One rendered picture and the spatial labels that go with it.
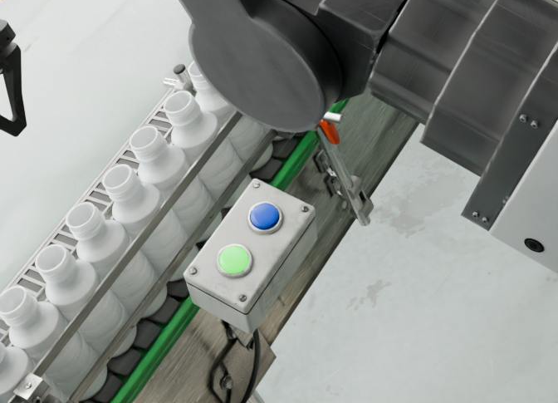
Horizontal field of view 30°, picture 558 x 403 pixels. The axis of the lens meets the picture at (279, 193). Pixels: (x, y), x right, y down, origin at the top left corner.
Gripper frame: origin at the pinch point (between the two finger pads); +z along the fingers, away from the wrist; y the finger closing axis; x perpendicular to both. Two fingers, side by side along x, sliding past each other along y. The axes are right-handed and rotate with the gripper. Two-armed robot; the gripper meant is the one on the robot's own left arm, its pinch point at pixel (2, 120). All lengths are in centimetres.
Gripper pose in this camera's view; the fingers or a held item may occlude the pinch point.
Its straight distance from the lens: 89.6
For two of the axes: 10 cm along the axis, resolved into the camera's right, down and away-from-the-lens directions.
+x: 5.3, -7.4, 4.1
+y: 7.8, 2.4, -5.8
